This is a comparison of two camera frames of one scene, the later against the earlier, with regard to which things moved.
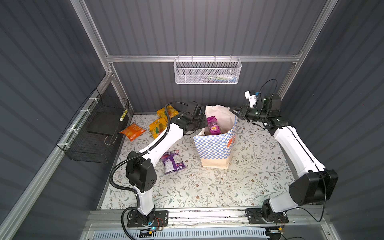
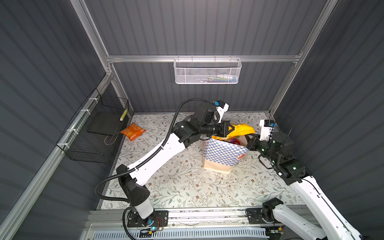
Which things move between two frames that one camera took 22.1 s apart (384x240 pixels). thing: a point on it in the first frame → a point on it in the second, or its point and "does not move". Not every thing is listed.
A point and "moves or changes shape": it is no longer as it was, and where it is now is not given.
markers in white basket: [223, 78] does not move
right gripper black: [243, 111] → [252, 142]
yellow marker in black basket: [123, 115] does not move
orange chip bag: [133, 131] does not move
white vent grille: [188, 235] does not move
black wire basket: [90, 136] does not move
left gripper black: [204, 123] → [223, 131]
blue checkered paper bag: [214, 143] moves or changes shape
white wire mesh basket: [207, 71] does not move
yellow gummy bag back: [171, 111] → [239, 129]
